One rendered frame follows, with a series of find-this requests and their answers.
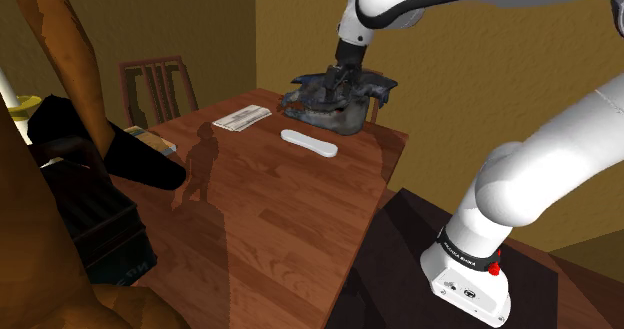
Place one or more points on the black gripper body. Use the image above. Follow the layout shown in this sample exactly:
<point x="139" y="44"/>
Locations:
<point x="349" y="54"/>

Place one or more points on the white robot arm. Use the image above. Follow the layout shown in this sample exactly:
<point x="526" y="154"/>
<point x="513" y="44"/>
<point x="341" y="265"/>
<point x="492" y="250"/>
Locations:
<point x="541" y="172"/>

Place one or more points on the dark blue-grey animal skull figure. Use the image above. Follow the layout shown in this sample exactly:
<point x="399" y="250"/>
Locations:
<point x="336" y="116"/>

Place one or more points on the white remote control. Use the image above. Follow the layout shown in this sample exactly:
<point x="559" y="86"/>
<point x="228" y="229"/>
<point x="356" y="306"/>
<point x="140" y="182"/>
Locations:
<point x="309" y="142"/>

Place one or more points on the folded newspaper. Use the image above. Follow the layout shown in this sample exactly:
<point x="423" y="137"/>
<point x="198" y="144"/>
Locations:
<point x="242" y="117"/>

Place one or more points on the wooden table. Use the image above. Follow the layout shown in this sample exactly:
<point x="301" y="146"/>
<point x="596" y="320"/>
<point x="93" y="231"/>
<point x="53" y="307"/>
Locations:
<point x="292" y="211"/>

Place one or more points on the small brown human figure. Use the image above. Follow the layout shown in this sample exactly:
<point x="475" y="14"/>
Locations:
<point x="202" y="162"/>

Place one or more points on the book with tan cover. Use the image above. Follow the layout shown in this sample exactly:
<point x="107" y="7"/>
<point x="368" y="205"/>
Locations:
<point x="155" y="140"/>

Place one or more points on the dark robot stand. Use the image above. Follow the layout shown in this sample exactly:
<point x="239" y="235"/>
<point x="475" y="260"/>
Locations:
<point x="390" y="269"/>

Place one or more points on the wooden slat-back chair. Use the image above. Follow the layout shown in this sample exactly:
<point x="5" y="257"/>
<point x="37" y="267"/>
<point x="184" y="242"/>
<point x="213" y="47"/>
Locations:
<point x="128" y="74"/>

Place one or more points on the black curved shape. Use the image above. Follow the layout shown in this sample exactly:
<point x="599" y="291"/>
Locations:
<point x="136" y="164"/>

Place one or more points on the black box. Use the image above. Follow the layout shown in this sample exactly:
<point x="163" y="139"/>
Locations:
<point x="105" y="225"/>

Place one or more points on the white and yellow lamp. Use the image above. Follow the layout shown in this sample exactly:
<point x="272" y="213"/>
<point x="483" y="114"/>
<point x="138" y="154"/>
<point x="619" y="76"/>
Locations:
<point x="22" y="111"/>

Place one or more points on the large brown sculpture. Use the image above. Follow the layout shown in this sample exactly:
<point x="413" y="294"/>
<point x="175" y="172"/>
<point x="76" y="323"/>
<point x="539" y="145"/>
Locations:
<point x="34" y="250"/>

